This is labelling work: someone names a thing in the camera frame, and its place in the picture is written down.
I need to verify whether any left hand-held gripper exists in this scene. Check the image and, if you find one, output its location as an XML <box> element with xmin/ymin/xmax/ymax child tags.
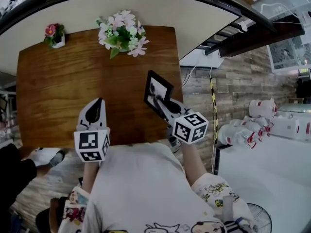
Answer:
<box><xmin>73</xmin><ymin>97</ymin><xmax>111</xmax><ymax>164</ymax></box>

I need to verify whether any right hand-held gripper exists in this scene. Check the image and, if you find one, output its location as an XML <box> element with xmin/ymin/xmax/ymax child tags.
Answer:
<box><xmin>154</xmin><ymin>97</ymin><xmax>209</xmax><ymax>146</ymax></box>

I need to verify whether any black picture frame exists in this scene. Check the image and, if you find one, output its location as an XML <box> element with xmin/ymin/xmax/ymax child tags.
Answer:
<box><xmin>143</xmin><ymin>69</ymin><xmax>174</xmax><ymax>119</ymax></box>

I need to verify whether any person's left forearm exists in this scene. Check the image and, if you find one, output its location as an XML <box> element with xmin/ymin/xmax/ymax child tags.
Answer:
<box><xmin>81</xmin><ymin>161</ymin><xmax>102</xmax><ymax>195</ymax></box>

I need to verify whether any person's right forearm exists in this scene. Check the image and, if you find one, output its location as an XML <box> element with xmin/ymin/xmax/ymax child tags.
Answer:
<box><xmin>180</xmin><ymin>142</ymin><xmax>207</xmax><ymax>187</ymax></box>

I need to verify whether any grey shoe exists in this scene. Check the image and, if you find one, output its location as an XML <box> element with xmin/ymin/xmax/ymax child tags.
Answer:
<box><xmin>48</xmin><ymin>150</ymin><xmax>66</xmax><ymax>168</ymax></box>

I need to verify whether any yellow black striped floor strip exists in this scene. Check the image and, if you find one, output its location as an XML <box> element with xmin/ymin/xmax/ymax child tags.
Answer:
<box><xmin>209</xmin><ymin>78</ymin><xmax>219</xmax><ymax>142</ymax></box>

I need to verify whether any white power box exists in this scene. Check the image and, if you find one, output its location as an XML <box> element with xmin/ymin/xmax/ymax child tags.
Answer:
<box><xmin>180</xmin><ymin>49</ymin><xmax>225</xmax><ymax>69</ymax></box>

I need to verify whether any person's white printed shirt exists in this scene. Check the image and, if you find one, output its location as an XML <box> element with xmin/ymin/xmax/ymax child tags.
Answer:
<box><xmin>57</xmin><ymin>141</ymin><xmax>259</xmax><ymax>233</ymax></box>

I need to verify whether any wooden table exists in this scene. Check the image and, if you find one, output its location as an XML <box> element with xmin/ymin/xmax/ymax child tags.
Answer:
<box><xmin>16</xmin><ymin>25</ymin><xmax>184</xmax><ymax>155</ymax></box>

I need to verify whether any pink and white flower bouquet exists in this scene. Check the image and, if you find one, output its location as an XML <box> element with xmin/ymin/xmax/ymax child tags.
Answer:
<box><xmin>95</xmin><ymin>9</ymin><xmax>150</xmax><ymax>59</ymax></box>

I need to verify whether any dark stool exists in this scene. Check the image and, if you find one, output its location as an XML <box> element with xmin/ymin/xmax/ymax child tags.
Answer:
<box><xmin>35</xmin><ymin>196</ymin><xmax>68</xmax><ymax>233</ymax></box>

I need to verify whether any small red flower white pot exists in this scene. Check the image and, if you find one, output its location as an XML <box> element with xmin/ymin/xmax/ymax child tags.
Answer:
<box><xmin>43</xmin><ymin>23</ymin><xmax>66</xmax><ymax>50</ymax></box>

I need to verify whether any black floor fan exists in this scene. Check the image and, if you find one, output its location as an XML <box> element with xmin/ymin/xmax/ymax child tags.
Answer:
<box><xmin>245</xmin><ymin>202</ymin><xmax>273</xmax><ymax>233</ymax></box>

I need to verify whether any white wire mesh cage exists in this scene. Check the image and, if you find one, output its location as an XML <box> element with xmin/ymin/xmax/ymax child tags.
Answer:
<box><xmin>266</xmin><ymin>34</ymin><xmax>311</xmax><ymax>74</ymax></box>

